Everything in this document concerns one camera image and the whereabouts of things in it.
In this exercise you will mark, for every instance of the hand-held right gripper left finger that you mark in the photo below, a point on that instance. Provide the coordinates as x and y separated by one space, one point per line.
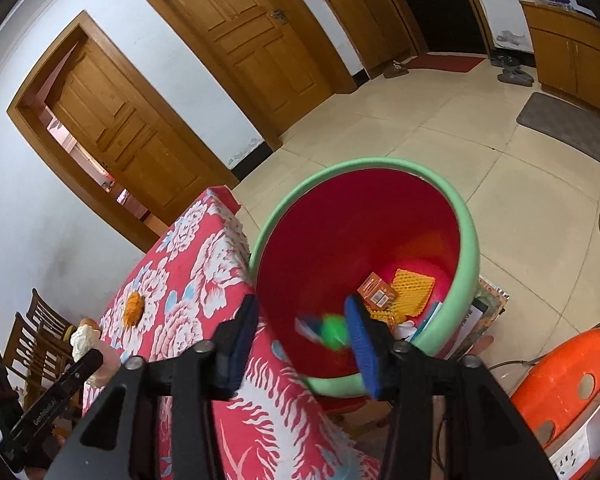
242 350

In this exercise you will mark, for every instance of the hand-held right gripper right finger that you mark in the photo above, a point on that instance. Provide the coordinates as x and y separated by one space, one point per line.
365 355

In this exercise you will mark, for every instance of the small green bottle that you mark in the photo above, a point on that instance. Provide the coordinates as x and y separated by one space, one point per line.
336 332

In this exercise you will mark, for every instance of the white paper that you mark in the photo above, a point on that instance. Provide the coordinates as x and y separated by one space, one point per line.
405 331

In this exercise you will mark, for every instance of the orange cardboard box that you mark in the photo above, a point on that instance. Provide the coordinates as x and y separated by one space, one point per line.
377 292

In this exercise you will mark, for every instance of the white and blue box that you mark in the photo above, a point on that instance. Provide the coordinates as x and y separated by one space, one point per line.
427 322

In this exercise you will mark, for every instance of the yellow foam fruit net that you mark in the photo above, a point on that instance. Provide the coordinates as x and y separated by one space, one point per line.
412 290

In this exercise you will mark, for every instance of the red bucket with green rim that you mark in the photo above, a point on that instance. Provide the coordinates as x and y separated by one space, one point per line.
345 220

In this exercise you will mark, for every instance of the wooden chair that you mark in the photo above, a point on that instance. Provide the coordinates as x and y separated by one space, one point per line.
50 312
27 355

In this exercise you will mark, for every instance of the brown cardboard piece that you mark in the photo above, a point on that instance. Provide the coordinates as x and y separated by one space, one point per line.
367 422

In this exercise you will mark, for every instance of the red floral tablecloth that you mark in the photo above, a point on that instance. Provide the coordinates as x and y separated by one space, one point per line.
195 270

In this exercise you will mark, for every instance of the brown rounded object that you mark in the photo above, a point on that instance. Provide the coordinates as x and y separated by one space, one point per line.
90 324

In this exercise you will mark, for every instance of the orange peel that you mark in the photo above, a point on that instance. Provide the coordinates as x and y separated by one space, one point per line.
133 310

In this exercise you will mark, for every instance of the orange plastic stool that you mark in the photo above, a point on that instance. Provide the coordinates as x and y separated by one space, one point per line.
555 375

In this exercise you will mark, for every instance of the white power strip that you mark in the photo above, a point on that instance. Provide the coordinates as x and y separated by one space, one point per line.
590 440

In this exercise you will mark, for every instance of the open wooden door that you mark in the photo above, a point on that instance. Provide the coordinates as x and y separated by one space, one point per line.
120 120

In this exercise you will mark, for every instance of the brown slippers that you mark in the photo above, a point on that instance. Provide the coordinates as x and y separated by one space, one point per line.
395 69

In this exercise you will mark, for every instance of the red doormat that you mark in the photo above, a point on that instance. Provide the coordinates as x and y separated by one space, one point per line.
445 63

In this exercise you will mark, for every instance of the grey floor mat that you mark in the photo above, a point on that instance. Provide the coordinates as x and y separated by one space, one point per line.
565 120

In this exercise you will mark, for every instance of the closed wooden door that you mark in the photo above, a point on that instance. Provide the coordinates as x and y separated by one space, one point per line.
250 35

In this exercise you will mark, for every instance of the grey shoes pair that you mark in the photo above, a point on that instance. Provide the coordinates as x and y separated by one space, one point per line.
516 77

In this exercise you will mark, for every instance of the dark shoes pair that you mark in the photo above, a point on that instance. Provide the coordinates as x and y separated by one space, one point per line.
505 61

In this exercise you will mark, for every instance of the wooden cabinet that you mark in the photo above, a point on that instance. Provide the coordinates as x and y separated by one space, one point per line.
570 55

